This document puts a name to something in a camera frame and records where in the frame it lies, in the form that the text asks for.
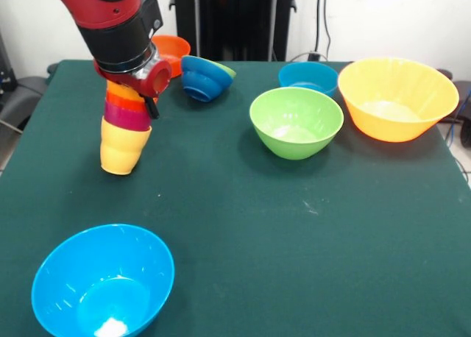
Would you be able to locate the yellow ribbed plastic cup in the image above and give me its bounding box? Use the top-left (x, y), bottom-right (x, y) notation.
top-left (99, 116), bottom-right (152, 176)

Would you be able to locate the black hanging cable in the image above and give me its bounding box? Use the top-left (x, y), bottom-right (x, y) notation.
top-left (311, 0), bottom-right (333, 61)

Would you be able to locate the large light blue bowl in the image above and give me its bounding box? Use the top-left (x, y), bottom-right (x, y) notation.
top-left (31, 224), bottom-right (176, 337)

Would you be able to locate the large green bowl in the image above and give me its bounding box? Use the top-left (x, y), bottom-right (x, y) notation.
top-left (249, 86), bottom-right (344, 160)

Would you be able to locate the orange ribbed plastic cup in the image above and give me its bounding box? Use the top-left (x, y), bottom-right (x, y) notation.
top-left (107, 79), bottom-right (143, 99)

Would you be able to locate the dark grey pedestal leg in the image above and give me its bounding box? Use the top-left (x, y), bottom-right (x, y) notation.
top-left (0, 75), bottom-right (49, 132)

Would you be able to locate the large yellow bowl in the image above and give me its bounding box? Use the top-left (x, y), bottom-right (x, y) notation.
top-left (337, 56), bottom-right (461, 143)

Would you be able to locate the red plastic cup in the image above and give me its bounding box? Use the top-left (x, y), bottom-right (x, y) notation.
top-left (105, 92), bottom-right (146, 113)

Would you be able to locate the red plastic bowl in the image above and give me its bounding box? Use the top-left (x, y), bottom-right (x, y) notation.
top-left (151, 35), bottom-right (191, 79)

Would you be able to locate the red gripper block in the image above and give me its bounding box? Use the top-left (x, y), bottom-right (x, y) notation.
top-left (93, 58), bottom-right (173, 120)

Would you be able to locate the dark green tablecloth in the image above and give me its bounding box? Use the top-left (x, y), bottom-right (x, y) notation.
top-left (0, 59), bottom-right (471, 337)

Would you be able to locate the small light blue bowl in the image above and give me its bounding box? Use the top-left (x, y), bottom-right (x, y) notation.
top-left (277, 61), bottom-right (339, 98)

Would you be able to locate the purple plastic cup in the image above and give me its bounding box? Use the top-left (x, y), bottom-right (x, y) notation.
top-left (103, 100), bottom-right (152, 131)

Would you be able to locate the small green ribbed bowl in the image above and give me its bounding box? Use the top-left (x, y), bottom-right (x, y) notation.
top-left (216, 62), bottom-right (237, 79)

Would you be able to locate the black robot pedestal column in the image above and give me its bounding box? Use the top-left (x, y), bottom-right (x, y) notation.
top-left (161, 0), bottom-right (297, 62)

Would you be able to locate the dark blue bowl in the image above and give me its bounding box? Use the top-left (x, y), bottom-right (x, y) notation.
top-left (180, 55), bottom-right (235, 103)

